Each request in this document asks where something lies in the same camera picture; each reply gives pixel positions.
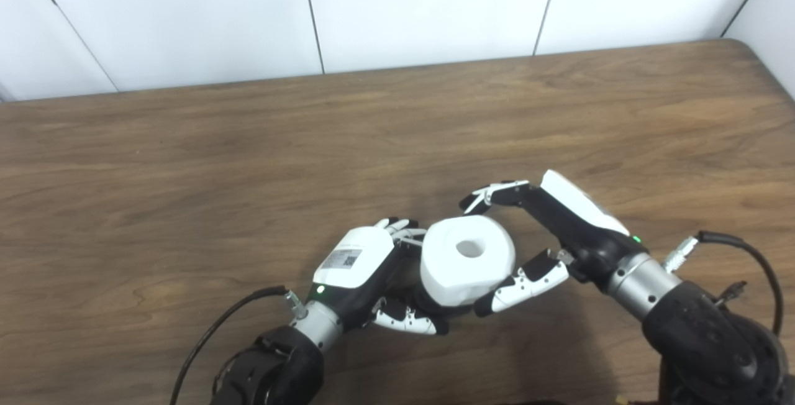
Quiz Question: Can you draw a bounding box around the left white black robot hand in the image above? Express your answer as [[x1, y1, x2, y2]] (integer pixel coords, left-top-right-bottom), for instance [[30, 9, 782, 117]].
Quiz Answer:
[[309, 217, 449, 336]]

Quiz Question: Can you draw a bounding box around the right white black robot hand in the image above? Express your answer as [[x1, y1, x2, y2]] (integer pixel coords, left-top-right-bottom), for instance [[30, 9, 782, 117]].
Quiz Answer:
[[460, 170, 647, 319]]

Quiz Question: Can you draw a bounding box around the black flanged holder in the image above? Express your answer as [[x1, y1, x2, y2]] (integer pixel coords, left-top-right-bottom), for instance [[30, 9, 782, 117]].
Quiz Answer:
[[397, 284, 479, 322]]

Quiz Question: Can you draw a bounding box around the round white plastic piece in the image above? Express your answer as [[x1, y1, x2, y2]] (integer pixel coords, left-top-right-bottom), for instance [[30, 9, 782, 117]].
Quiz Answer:
[[420, 215, 517, 307]]

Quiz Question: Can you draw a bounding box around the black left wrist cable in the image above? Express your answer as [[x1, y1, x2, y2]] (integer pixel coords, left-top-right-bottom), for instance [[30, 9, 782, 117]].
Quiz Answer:
[[169, 286, 306, 405]]

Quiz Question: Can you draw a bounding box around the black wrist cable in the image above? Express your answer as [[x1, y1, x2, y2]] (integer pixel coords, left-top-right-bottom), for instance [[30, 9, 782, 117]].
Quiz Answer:
[[663, 231, 783, 335], [169, 286, 306, 405]]

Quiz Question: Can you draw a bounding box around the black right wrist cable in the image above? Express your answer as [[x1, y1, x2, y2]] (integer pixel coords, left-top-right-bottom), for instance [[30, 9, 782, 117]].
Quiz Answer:
[[663, 231, 783, 335]]

